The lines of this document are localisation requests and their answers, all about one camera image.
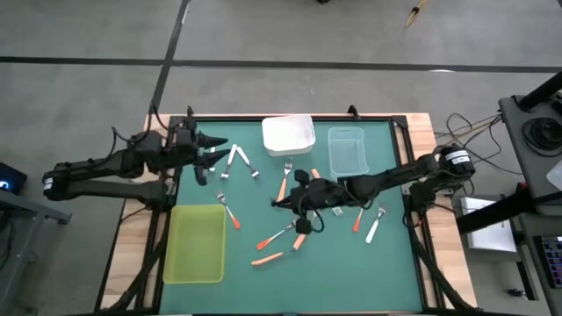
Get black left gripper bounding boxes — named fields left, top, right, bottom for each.
left=164, top=125, right=232, bottom=187

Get white plastic bin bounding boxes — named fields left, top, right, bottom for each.
left=261, top=114, right=317, bottom=158

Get yellow extension cord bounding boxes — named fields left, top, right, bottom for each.
left=406, top=0, right=429, bottom=28

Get tablet with coloured buttons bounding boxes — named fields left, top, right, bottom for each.
left=533, top=234, right=562, bottom=291

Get black stand bar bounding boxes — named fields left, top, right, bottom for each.
left=517, top=71, right=562, bottom=113
left=455, top=182, right=535, bottom=236

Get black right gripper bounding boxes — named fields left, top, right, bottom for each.
left=271, top=169, right=352, bottom=234

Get yellow-green plastic bin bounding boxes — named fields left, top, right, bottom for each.
left=162, top=204, right=227, bottom=284

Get green table mat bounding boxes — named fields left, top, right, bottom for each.
left=158, top=118, right=425, bottom=315

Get black cable coil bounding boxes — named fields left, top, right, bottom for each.
left=521, top=116, right=562, bottom=158

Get loose floor cables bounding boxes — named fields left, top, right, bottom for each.
left=434, top=111, right=513, bottom=176

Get white box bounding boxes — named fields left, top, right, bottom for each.
left=458, top=196, right=519, bottom=254

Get grey equipment cart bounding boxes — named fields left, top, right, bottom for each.
left=498, top=94, right=562, bottom=220

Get grey metal desk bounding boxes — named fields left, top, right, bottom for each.
left=0, top=188, right=74, bottom=284

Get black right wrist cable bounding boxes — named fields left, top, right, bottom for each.
left=300, top=202, right=326, bottom=234

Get light wooden table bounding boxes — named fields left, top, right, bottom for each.
left=99, top=112, right=479, bottom=313

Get clear plastic bin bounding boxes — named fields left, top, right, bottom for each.
left=327, top=126, right=371, bottom=180

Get black device blue light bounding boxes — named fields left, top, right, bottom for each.
left=0, top=161, right=29, bottom=197

